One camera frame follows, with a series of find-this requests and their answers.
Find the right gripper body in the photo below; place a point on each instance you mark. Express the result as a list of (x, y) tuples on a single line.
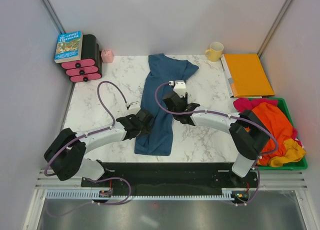
[(185, 99)]

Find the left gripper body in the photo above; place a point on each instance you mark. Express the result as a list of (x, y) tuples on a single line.
[(144, 130)]

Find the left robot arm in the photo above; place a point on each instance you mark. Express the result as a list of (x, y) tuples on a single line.
[(66, 155)]

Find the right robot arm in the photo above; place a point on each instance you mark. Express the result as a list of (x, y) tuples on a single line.
[(249, 134)]

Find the white board under folder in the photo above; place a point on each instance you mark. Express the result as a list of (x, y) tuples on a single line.
[(228, 77)]

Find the yellow mug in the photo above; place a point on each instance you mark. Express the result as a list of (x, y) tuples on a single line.
[(214, 52)]

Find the magenta t shirt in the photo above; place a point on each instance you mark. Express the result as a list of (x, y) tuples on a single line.
[(271, 116)]

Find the black pink organizer rack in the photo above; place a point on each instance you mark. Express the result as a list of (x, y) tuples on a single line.
[(89, 67)]

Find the small pink box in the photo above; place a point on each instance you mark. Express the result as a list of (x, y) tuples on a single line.
[(107, 56)]

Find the orange folder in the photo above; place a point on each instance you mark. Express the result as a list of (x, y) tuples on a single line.
[(248, 75)]

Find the blue treehouse book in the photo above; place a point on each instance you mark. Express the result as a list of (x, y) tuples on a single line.
[(68, 47)]

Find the orange t shirt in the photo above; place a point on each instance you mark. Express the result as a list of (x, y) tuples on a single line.
[(269, 147)]

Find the yellow t shirt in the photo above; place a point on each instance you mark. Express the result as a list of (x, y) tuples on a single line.
[(291, 151)]

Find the green plastic bin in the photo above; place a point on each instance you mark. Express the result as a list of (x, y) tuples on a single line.
[(302, 164)]

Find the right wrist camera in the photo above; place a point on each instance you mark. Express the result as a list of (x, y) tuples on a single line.
[(179, 87)]

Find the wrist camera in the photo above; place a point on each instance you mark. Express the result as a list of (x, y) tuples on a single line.
[(133, 107), (179, 87)]

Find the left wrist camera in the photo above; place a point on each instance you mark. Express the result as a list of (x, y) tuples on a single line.
[(133, 107)]

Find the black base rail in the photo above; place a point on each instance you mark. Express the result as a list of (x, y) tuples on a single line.
[(172, 178)]

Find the white slotted cable duct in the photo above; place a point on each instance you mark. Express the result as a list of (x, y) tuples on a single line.
[(99, 195)]

